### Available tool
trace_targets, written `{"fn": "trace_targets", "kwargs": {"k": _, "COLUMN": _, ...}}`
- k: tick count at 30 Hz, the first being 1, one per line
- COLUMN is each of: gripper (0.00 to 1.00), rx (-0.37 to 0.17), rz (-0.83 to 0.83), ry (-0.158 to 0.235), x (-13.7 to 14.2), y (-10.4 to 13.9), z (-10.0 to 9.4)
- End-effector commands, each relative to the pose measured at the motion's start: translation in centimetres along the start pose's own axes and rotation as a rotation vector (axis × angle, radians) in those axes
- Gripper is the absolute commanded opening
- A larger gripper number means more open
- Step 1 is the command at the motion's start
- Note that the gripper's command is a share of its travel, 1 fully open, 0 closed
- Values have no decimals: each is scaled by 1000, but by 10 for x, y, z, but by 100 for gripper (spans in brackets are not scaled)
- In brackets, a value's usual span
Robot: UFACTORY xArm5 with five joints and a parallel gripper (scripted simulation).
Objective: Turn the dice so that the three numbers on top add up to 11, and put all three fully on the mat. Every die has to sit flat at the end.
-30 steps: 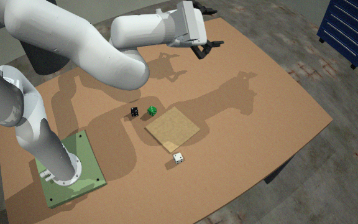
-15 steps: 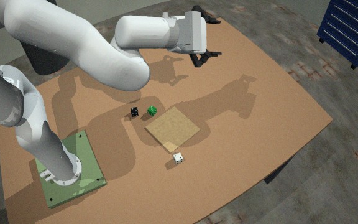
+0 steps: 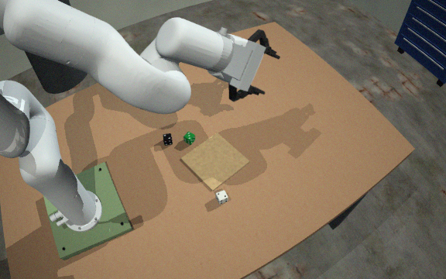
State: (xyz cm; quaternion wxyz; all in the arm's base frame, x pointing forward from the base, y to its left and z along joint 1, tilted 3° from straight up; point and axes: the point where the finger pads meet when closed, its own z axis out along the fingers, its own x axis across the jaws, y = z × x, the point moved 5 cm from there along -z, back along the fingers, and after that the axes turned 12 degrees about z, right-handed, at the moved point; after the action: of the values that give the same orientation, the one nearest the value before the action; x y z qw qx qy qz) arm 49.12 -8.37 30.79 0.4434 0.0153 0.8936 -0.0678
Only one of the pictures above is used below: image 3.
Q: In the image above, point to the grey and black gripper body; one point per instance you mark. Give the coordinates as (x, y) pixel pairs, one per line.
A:
(223, 76)

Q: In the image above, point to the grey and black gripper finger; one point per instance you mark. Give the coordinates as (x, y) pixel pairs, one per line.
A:
(261, 36)
(235, 95)

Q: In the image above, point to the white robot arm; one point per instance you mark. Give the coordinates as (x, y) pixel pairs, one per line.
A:
(61, 33)

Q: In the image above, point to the white die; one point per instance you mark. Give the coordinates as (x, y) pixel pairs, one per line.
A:
(222, 197)

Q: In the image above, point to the green die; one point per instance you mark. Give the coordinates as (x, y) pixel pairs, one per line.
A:
(189, 138)

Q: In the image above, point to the black die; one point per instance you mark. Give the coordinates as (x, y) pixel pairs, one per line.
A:
(167, 139)

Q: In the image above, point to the tan square mat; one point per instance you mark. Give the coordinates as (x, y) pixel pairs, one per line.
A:
(215, 161)

